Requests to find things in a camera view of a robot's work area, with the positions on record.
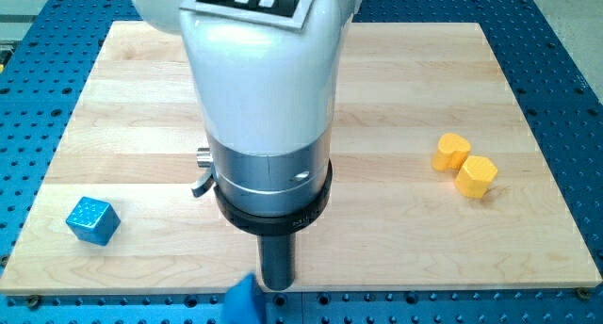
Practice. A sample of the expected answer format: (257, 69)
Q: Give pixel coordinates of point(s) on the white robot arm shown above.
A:
(265, 72)

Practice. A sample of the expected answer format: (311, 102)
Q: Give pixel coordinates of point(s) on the yellow hexagon block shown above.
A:
(475, 176)

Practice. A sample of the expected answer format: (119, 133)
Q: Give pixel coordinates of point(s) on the blue cube block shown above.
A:
(93, 221)

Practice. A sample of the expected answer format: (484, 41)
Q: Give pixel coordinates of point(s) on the brass screw bottom left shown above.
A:
(33, 302)

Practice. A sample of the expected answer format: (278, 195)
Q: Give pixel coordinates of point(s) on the yellow heart block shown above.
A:
(451, 152)

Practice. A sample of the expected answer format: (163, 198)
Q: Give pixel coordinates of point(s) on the brass screw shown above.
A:
(583, 293)
(33, 302)

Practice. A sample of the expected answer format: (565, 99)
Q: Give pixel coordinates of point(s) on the blue block at bottom edge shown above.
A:
(244, 303)

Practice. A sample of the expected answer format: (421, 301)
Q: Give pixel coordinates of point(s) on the light wooden board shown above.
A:
(392, 222)

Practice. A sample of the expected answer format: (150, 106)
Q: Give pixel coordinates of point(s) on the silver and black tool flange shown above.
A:
(268, 195)

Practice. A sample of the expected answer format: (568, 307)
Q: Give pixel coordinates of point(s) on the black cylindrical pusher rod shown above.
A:
(277, 260)

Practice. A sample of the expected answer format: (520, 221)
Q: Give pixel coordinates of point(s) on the brass screw bottom right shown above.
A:
(583, 293)

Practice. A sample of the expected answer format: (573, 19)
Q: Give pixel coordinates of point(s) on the fiducial marker tag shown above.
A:
(288, 14)

